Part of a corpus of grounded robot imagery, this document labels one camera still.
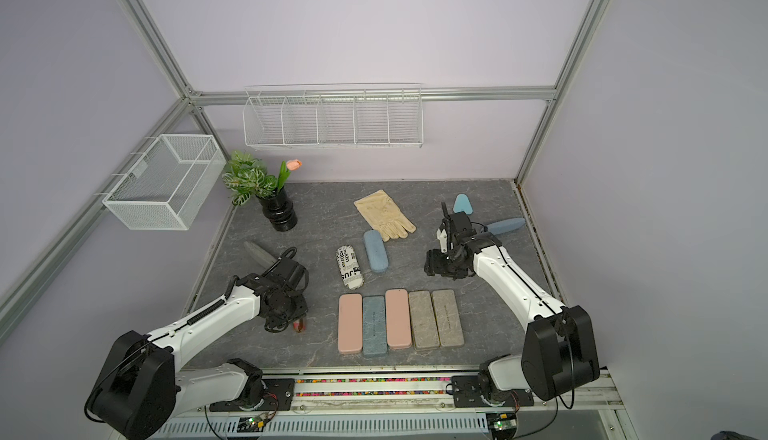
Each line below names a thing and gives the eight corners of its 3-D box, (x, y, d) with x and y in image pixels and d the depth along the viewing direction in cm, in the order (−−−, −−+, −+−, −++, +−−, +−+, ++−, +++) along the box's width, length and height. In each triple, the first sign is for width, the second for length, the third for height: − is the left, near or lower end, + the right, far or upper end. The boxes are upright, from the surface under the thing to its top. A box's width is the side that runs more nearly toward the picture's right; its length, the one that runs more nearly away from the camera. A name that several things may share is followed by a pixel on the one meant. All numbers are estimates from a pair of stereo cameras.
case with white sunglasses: (372, 274, 97) (371, 271, 95) (362, 236, 106) (361, 232, 104) (391, 269, 98) (391, 265, 96) (379, 231, 107) (379, 228, 105)
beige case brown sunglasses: (345, 293, 92) (344, 288, 90) (335, 252, 102) (334, 247, 99) (365, 286, 94) (364, 282, 91) (354, 247, 103) (353, 242, 100)
